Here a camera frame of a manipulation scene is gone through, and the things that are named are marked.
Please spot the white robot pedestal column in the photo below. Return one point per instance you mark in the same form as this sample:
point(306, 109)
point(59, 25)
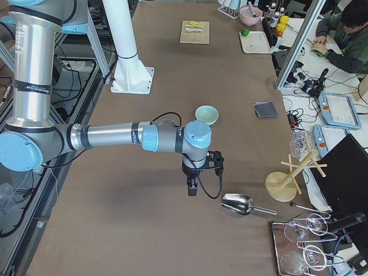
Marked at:
point(131, 76)

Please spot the green lime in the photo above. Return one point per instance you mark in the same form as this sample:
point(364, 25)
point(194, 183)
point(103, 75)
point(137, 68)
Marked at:
point(245, 32)

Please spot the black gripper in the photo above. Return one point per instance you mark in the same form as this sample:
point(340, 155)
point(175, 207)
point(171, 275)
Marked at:
point(190, 172)

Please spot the blue teach pendant near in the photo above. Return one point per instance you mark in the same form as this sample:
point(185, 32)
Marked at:
point(327, 137)

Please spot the light green ceramic bowl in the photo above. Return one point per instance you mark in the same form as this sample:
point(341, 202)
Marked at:
point(207, 114)

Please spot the wooden mug tree stand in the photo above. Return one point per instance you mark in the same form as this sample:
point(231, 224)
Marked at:
point(283, 187)

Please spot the person in green jacket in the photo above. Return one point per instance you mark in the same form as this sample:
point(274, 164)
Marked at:
point(350, 29)

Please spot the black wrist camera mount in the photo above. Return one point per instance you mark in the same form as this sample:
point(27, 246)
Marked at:
point(214, 161)

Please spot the cream rabbit tray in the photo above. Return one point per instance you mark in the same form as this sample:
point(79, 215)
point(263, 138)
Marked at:
point(254, 43)

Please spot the clear glass jar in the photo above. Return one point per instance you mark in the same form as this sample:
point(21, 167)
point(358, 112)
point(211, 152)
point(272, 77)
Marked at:
point(301, 143)

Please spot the white wire cup rack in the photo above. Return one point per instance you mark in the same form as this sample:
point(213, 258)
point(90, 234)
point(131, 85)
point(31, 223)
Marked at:
point(224, 8)

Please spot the metal ice scoop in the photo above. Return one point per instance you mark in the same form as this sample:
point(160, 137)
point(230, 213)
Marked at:
point(242, 204)

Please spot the steel muddler black tip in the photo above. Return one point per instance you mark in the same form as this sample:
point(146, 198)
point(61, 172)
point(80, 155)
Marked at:
point(252, 9)

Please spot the folded grey cloth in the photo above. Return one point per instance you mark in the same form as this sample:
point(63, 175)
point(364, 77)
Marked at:
point(265, 109)

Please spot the blue teach pendant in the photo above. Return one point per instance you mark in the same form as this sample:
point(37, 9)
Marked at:
point(339, 110)
point(327, 137)

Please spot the upside down wine glass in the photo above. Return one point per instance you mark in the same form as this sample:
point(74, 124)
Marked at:
point(307, 229)

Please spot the black monitor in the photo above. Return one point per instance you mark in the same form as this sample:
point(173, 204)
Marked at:
point(345, 185)

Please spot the yellow lemon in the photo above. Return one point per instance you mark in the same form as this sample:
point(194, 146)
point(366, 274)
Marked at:
point(283, 19)

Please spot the blue teach pendant far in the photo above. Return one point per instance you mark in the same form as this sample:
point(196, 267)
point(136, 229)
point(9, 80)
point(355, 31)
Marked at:
point(339, 110)

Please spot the wooden cutting board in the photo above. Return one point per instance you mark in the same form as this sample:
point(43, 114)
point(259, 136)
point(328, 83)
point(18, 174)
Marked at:
point(195, 37)

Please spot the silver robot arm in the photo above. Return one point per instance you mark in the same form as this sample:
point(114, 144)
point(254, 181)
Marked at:
point(31, 138)

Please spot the pink bowl with ice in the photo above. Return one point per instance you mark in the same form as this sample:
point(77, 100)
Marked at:
point(247, 18)

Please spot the light blue cup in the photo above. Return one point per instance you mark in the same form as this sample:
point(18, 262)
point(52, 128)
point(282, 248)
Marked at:
point(234, 4)

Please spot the yellow plastic knife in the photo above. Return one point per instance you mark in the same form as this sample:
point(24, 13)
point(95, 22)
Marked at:
point(194, 26)

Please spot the aluminium frame post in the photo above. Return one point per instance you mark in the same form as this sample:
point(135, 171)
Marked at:
point(301, 36)

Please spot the wire glass rack tray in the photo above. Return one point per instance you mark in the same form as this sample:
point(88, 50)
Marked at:
point(298, 245)

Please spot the white ceramic spoon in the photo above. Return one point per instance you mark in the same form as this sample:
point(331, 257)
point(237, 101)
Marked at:
point(193, 30)

